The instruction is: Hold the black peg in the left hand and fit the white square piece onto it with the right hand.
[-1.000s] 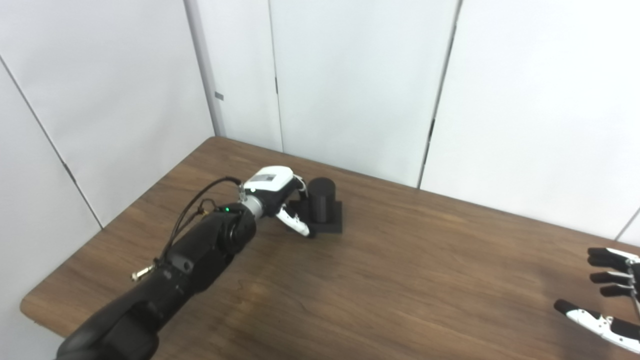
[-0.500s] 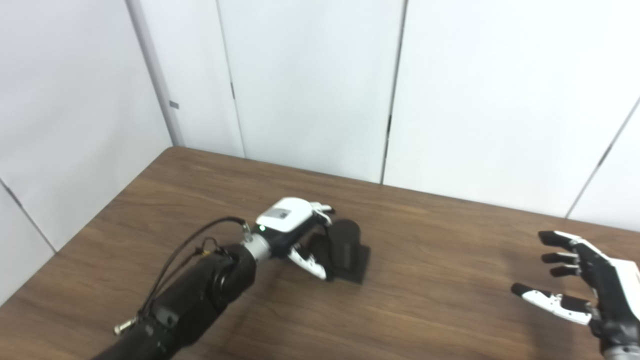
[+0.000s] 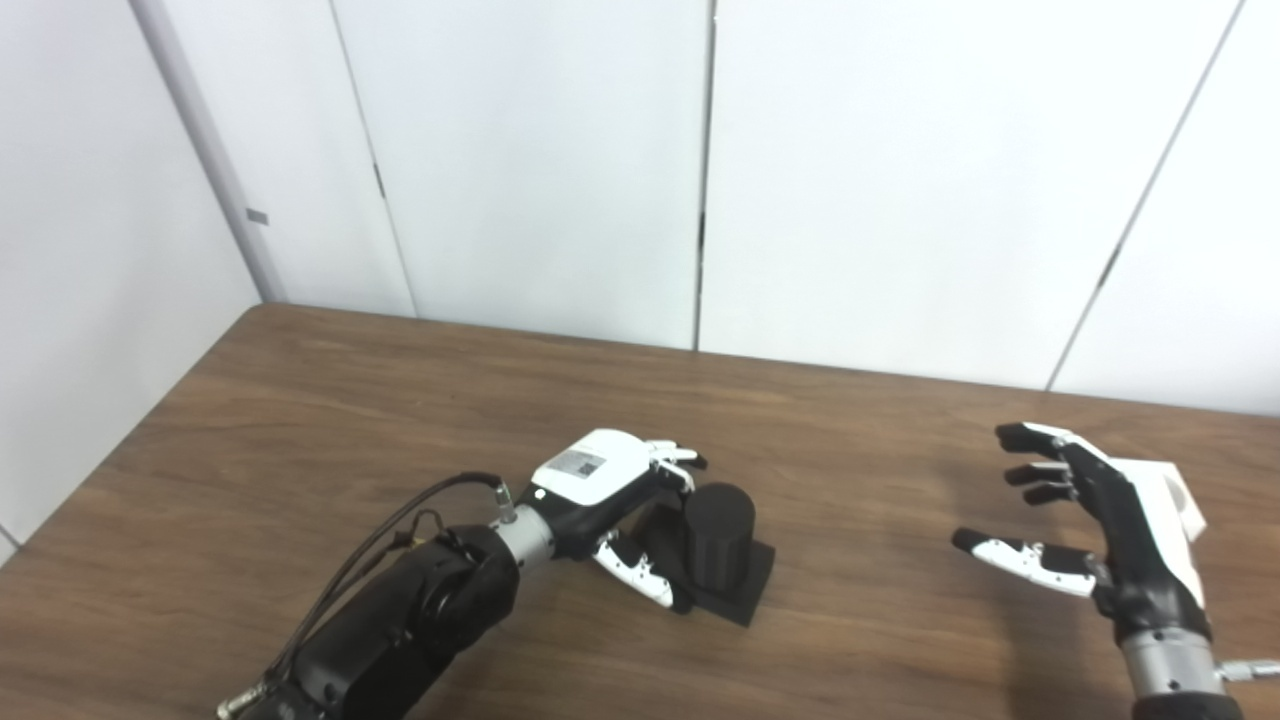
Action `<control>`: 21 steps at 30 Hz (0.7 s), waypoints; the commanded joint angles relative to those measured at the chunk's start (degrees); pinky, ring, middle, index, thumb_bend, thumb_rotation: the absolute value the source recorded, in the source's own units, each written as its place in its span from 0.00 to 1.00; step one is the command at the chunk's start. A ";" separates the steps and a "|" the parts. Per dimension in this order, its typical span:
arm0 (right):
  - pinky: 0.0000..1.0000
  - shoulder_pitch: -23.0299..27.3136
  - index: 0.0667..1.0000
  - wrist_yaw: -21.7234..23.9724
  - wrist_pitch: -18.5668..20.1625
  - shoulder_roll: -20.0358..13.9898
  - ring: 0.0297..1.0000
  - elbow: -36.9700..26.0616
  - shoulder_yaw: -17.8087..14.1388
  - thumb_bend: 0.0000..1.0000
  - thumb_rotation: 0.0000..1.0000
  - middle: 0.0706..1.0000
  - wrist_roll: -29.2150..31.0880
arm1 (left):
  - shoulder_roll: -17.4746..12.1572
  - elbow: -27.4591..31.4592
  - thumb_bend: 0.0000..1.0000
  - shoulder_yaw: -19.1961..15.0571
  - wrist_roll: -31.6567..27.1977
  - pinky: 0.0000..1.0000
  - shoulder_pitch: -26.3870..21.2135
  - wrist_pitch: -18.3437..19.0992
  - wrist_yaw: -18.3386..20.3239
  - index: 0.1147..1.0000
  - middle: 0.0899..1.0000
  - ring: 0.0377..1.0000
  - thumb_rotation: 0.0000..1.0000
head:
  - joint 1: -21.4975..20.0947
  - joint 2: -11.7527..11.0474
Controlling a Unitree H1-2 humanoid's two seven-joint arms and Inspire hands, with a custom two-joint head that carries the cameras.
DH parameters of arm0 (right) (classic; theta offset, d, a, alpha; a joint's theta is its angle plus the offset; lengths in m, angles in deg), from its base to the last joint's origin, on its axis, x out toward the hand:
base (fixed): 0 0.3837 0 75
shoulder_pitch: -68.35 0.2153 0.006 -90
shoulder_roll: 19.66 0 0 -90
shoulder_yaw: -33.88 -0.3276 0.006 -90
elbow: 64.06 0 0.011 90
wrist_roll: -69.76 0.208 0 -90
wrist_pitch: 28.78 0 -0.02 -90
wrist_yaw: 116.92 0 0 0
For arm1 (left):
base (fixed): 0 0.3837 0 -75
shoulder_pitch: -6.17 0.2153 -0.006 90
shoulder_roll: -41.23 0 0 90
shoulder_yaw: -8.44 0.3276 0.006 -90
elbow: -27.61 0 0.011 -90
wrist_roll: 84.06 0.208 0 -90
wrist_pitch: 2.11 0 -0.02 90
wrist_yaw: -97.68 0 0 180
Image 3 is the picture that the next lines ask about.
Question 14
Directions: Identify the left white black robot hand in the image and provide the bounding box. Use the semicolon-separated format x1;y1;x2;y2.
527;429;709;611

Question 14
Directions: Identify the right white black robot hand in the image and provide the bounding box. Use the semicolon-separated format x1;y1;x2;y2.
951;421;1213;646

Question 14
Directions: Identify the white square piece with hole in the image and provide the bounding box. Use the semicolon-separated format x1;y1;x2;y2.
1112;458;1209;546

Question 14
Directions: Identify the black peg with square base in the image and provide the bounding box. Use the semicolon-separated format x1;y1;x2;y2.
625;483;777;629

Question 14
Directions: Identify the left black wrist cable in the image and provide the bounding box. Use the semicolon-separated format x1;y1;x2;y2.
215;472;516;720

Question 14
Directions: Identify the gray wall post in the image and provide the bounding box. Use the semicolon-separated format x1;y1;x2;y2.
130;0;291;304

